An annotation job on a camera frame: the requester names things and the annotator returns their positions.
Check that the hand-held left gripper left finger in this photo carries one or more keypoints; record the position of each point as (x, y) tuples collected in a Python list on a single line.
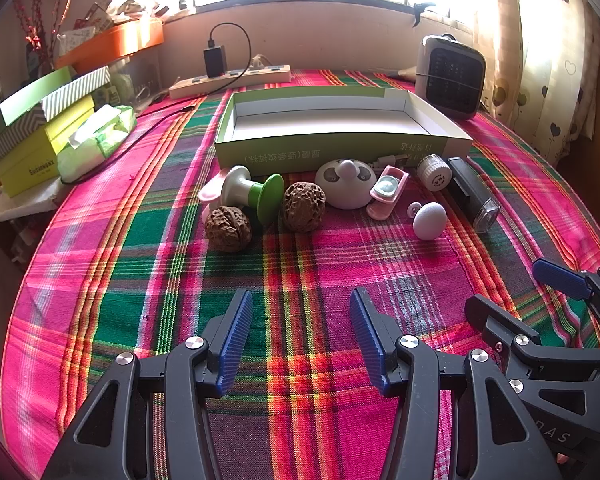
[(235, 340)]

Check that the large brown walnut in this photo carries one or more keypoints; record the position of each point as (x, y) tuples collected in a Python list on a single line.
[(302, 207)]

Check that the white and black space heater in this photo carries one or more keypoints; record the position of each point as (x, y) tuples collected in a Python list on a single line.
[(450, 77)]

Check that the green tissue pack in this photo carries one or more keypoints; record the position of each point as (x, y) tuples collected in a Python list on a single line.
[(100, 140)]

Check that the heart-print curtain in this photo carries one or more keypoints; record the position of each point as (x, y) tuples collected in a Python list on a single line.
[(545, 60)]

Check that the white round ribbed cap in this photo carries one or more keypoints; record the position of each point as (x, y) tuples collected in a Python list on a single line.
[(432, 172)]

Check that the beige power strip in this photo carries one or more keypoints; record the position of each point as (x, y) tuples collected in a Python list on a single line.
[(250, 77)]

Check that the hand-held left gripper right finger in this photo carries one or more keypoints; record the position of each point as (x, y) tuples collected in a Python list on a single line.
[(367, 340)]

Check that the black and silver flashlight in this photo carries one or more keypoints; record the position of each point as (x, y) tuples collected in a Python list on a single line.
[(467, 187)]

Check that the white paper gift bag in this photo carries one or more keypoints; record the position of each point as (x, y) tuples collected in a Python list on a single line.
[(82, 35)]

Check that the green striped box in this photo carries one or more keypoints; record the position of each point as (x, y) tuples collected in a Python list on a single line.
[(75, 87)]

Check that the grey chevron box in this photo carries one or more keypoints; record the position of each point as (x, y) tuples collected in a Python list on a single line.
[(22, 127)]

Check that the white plug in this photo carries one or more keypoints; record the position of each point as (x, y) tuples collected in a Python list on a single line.
[(259, 62)]

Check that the white plastic bag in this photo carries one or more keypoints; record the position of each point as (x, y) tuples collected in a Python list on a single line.
[(130, 0)]

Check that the orange tray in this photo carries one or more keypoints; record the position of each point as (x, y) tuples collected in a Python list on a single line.
[(115, 42)]

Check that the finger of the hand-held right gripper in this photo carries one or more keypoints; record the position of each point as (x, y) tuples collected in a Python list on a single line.
[(560, 277), (500, 322)]

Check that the green plastic packet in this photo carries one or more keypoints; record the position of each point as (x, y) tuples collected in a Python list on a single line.
[(115, 87)]

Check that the black charger adapter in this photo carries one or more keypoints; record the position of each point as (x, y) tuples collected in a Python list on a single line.
[(215, 60)]

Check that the red berry branches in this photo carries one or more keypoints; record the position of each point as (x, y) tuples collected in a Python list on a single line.
[(32, 35)]

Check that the green and white spool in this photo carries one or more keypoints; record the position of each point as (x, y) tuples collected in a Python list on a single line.
[(260, 197)]

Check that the pink oval case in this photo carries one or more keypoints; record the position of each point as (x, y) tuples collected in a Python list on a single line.
[(209, 192)]

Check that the beige cone-shaped bag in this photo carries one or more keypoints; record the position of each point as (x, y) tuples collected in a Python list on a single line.
[(405, 73)]

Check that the white round panda gadget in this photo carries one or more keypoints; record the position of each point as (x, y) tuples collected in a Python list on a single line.
[(337, 187)]

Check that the white side shelf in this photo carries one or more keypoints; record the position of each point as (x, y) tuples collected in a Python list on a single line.
[(20, 207)]

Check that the yellow-green cardboard box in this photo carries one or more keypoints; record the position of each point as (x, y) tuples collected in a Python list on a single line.
[(30, 165)]

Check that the white egg-shaped knob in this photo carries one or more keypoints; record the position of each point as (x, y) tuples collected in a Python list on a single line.
[(430, 221)]

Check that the small brown walnut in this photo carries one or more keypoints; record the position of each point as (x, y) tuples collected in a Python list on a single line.
[(227, 226)]

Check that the green cardboard box tray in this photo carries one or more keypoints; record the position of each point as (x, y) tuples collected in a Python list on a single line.
[(330, 152)]

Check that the green box lid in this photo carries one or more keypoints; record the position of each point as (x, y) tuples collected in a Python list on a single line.
[(30, 95)]

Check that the small pink grey gadget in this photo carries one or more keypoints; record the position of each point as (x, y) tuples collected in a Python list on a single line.
[(387, 187)]

